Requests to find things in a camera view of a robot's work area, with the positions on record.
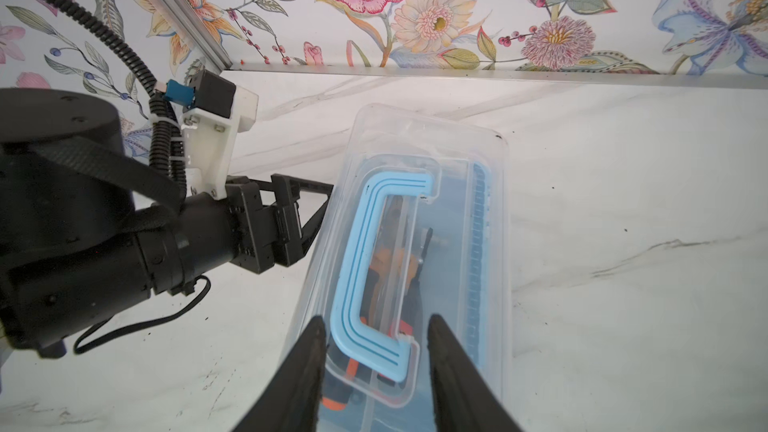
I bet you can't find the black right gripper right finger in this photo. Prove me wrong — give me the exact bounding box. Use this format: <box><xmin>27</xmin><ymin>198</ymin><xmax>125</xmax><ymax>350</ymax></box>
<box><xmin>427</xmin><ymin>314</ymin><xmax>521</xmax><ymax>432</ymax></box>

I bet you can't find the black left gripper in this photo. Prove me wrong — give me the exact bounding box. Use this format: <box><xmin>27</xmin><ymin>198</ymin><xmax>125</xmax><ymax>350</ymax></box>
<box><xmin>225</xmin><ymin>174</ymin><xmax>333</xmax><ymax>274</ymax></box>

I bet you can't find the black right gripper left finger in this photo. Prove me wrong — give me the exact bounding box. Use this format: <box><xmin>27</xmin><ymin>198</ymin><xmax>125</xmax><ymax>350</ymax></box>
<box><xmin>233</xmin><ymin>316</ymin><xmax>327</xmax><ymax>432</ymax></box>

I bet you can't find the orange black handled screwdriver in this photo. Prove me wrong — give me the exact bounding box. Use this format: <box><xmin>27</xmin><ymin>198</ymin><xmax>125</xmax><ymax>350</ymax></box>
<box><xmin>321</xmin><ymin>196</ymin><xmax>433</xmax><ymax>412</ymax></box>

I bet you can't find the blue plastic tool box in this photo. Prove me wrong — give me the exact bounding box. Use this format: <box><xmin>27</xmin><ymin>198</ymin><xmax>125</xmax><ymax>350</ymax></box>
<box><xmin>306</xmin><ymin>161</ymin><xmax>503</xmax><ymax>431</ymax></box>

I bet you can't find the clear plastic box lid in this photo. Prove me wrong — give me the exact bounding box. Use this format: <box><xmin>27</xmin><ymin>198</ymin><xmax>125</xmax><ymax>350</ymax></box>
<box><xmin>287</xmin><ymin>104</ymin><xmax>507</xmax><ymax>431</ymax></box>

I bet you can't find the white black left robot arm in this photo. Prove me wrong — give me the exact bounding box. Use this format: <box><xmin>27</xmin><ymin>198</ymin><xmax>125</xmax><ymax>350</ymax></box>
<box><xmin>1</xmin><ymin>88</ymin><xmax>332</xmax><ymax>359</ymax></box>

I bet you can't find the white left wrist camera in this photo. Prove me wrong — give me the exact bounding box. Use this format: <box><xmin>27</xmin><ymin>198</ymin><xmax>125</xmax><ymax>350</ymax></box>
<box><xmin>158</xmin><ymin>69</ymin><xmax>259</xmax><ymax>200</ymax></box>

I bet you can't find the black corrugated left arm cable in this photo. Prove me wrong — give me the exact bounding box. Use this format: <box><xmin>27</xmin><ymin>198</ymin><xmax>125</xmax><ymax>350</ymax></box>
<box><xmin>0</xmin><ymin>0</ymin><xmax>188</xmax><ymax>193</ymax></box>

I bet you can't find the aluminium corner frame post left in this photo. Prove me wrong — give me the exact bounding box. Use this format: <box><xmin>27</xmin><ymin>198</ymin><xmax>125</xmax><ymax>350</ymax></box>
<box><xmin>158</xmin><ymin>0</ymin><xmax>233</xmax><ymax>72</ymax></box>

